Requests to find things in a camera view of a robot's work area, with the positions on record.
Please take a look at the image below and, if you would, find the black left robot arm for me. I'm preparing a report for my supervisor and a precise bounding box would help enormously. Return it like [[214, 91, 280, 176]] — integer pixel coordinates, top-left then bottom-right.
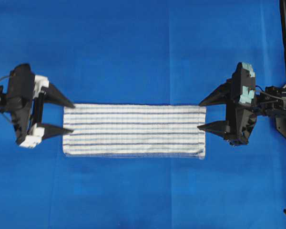
[[0, 63, 75, 148]]

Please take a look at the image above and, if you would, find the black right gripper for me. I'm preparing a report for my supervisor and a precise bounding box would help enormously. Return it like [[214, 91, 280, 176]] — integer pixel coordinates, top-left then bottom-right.
[[197, 62, 257, 146]]

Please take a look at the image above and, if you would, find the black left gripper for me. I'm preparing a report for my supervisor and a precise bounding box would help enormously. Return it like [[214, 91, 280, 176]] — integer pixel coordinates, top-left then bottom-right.
[[6, 63, 75, 148]]

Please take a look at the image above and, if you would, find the blue white striped towel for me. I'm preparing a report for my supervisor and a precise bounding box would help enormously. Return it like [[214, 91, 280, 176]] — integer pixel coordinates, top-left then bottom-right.
[[62, 104, 206, 159]]

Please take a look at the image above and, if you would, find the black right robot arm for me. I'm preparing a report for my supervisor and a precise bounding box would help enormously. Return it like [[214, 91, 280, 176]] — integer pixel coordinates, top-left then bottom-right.
[[198, 62, 286, 146]]

